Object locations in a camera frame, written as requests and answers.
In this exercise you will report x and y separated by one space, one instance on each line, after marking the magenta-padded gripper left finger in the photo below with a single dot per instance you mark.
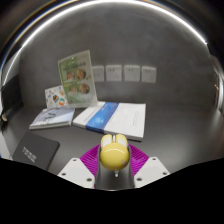
75 171

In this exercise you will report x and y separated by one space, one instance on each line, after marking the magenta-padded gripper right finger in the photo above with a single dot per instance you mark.
151 171

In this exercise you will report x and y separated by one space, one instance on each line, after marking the yellow computer mouse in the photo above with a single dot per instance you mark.
114 155

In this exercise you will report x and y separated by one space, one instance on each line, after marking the grey-blue booklet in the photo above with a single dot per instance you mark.
51 118

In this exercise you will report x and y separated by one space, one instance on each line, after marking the white book with blue band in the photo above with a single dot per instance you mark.
123 120

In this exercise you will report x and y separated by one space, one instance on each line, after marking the white card with colourful print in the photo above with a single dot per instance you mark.
55 97

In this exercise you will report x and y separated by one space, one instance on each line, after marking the green upright brochure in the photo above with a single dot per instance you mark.
77 78

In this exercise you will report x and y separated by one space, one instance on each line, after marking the black monitor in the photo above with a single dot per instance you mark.
11 95

